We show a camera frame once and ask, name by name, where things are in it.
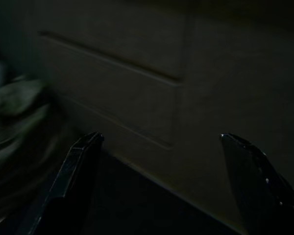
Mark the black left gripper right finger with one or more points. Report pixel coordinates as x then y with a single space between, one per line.
254 191

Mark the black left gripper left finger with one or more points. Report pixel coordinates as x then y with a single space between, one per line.
68 171

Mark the grey deep drawer front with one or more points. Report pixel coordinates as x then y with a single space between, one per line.
117 98

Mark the olive green bag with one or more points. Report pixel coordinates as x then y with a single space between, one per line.
12 102

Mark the grey cabinet door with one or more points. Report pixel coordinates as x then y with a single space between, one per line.
240 98

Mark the grey shallow drawer front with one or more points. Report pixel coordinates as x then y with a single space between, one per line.
127 36

